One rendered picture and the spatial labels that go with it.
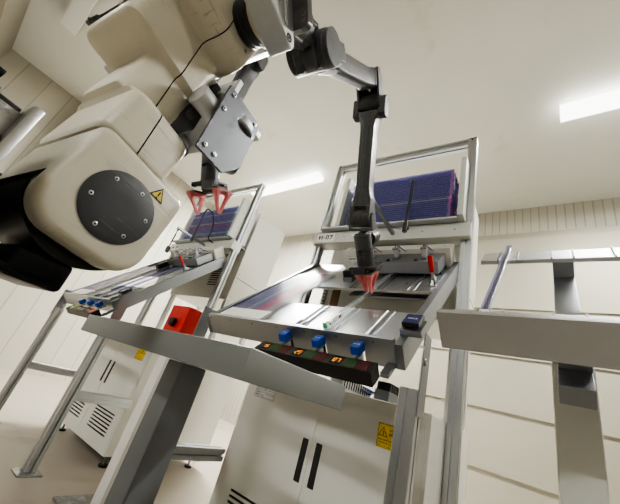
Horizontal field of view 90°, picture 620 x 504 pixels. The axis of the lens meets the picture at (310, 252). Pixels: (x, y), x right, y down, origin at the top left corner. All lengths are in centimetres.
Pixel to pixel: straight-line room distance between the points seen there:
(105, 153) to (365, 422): 94
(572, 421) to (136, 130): 84
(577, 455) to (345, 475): 61
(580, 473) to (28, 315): 445
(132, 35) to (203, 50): 12
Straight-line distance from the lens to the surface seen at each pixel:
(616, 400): 330
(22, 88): 493
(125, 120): 54
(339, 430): 112
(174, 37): 69
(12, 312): 449
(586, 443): 74
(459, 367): 124
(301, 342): 88
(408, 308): 148
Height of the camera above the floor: 56
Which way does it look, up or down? 25 degrees up
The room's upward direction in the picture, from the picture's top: 17 degrees clockwise
